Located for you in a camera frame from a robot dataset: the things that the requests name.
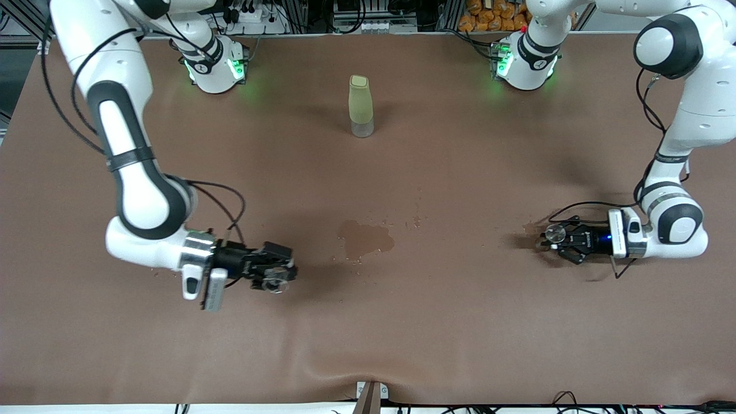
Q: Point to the metal table edge bracket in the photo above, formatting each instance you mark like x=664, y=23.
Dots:
x=371, y=397

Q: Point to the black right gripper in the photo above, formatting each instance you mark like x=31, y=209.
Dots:
x=232, y=260

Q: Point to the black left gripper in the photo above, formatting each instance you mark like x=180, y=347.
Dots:
x=592, y=239

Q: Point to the white power strip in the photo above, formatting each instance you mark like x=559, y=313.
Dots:
x=253, y=14

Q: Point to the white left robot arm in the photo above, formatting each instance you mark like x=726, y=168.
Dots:
x=707, y=98

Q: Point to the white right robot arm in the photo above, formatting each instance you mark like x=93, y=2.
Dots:
x=144, y=195

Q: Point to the aluminium frame profile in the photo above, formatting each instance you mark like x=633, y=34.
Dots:
x=23, y=23

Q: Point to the large liquid puddle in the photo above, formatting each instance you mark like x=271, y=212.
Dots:
x=365, y=238

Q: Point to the steel double-cone jigger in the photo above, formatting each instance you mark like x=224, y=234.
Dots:
x=553, y=234

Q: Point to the clear glass beaker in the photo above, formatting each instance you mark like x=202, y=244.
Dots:
x=275, y=284

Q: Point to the orange bread pile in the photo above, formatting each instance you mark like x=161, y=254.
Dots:
x=489, y=14

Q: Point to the green bottle with glass base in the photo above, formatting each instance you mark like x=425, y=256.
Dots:
x=361, y=103

